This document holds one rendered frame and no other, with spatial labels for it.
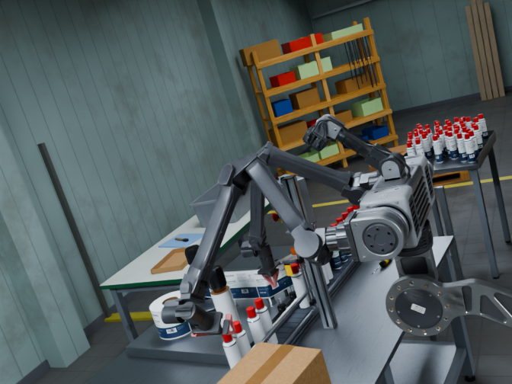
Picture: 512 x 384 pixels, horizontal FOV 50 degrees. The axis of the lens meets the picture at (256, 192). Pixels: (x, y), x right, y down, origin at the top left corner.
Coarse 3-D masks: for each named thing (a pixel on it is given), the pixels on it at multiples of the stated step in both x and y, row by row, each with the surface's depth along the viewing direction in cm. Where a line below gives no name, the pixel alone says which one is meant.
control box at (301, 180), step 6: (288, 174) 233; (300, 180) 220; (282, 186) 219; (300, 186) 220; (306, 186) 221; (306, 192) 222; (306, 198) 222; (306, 204) 222; (306, 210) 223; (312, 210) 224; (312, 216) 224; (282, 222) 233
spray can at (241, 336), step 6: (234, 324) 203; (240, 324) 203; (240, 330) 203; (234, 336) 203; (240, 336) 202; (246, 336) 204; (240, 342) 203; (246, 342) 204; (240, 348) 204; (246, 348) 204
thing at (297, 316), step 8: (344, 264) 277; (336, 272) 271; (328, 288) 257; (296, 312) 242; (304, 312) 240; (288, 320) 238; (296, 320) 236; (280, 328) 233; (288, 328) 231; (280, 336) 226; (288, 336) 225
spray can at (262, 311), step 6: (258, 300) 216; (258, 306) 216; (264, 306) 218; (258, 312) 216; (264, 312) 216; (264, 318) 217; (270, 318) 219; (264, 324) 217; (270, 324) 218; (264, 330) 218; (270, 330) 218; (276, 336) 221; (270, 342) 219; (276, 342) 220
